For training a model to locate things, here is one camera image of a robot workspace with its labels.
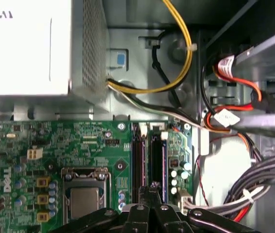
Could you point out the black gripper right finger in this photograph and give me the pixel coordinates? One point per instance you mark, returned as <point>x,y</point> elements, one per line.
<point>166,218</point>

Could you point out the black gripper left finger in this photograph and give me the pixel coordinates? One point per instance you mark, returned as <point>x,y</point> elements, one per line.
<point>138,218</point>

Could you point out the black RAM slot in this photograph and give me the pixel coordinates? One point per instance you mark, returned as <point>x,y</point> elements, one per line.
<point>135,165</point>
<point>164,135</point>
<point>155,160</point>

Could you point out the metal locking lever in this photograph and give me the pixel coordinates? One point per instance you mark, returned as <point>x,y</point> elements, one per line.
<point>109,187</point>

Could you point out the silver CPU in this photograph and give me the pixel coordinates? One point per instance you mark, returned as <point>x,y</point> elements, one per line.
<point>84,202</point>

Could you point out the metal socket cover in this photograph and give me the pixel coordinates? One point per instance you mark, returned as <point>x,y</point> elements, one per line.
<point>85,182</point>

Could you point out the green motherboard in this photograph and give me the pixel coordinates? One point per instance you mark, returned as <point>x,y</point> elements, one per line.
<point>84,150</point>

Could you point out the white power connector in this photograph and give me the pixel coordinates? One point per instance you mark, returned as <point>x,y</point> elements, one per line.
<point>34,153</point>

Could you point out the blue release latch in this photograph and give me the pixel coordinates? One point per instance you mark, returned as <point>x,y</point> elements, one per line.
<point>120,60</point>

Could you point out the black PC case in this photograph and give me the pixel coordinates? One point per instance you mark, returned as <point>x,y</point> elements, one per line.
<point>137,36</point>

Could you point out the metal disk bay cage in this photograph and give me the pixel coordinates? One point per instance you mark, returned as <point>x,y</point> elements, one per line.
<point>268,53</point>

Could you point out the grey power supply box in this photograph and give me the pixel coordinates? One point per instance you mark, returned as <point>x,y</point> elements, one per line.
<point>25,48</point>

